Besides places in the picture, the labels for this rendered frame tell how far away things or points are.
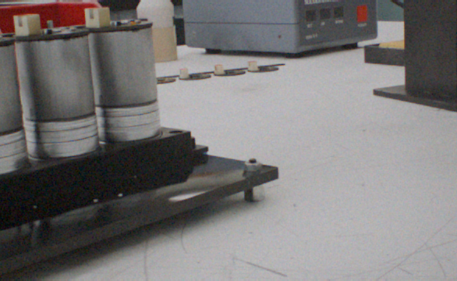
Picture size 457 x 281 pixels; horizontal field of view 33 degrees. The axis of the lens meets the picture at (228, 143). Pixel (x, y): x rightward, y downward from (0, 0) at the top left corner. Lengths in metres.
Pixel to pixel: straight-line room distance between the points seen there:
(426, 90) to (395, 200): 0.19
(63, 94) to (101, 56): 0.02
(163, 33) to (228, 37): 0.06
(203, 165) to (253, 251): 0.06
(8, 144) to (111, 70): 0.05
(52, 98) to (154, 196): 0.05
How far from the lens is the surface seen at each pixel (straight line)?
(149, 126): 0.28
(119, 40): 0.27
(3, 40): 0.25
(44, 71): 0.26
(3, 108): 0.25
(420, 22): 0.45
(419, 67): 0.46
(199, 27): 0.75
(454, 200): 0.27
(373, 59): 0.62
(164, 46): 0.71
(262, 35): 0.69
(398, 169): 0.31
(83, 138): 0.27
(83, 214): 0.24
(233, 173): 0.27
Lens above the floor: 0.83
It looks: 13 degrees down
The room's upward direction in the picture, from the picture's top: 4 degrees counter-clockwise
